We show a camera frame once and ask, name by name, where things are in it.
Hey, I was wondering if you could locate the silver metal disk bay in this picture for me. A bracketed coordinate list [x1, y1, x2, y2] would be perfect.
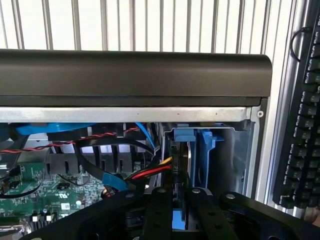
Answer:
[159, 121, 254, 196]

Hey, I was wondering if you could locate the blue empty disk carrier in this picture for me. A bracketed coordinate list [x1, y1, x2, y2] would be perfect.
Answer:
[194, 128, 217, 189]

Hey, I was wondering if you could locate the silver aluminium frame rail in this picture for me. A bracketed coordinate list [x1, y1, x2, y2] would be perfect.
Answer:
[253, 0, 316, 219]

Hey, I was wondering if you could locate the blue case fan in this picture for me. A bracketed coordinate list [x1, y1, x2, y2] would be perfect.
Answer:
[9, 122, 94, 138]

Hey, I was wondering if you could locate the black computer keyboard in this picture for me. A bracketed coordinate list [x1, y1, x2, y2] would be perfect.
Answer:
[271, 18, 320, 210]

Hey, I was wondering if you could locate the green motherboard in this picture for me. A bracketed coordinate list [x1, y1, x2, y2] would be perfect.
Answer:
[0, 162, 151, 227]

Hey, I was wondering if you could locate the black flat wire blue plug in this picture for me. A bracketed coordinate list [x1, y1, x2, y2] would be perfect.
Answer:
[75, 137, 156, 194]

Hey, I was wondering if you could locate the black plastic cooler shroud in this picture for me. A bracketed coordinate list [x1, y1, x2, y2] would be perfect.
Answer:
[46, 129, 156, 176]

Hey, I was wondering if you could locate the red and black twisted wire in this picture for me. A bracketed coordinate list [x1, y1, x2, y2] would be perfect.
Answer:
[0, 126, 140, 155]

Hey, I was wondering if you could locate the thin black keyboard cable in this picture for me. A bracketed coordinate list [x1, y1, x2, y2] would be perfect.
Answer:
[290, 26, 314, 63]

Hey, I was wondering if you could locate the yellow red black power wire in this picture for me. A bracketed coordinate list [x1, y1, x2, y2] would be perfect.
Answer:
[123, 147, 180, 187]

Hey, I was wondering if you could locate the black and silver PC case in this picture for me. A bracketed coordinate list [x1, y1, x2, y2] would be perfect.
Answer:
[0, 48, 273, 240]

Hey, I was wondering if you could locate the blue flat data wire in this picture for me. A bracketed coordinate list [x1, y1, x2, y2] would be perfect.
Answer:
[134, 121, 158, 151]

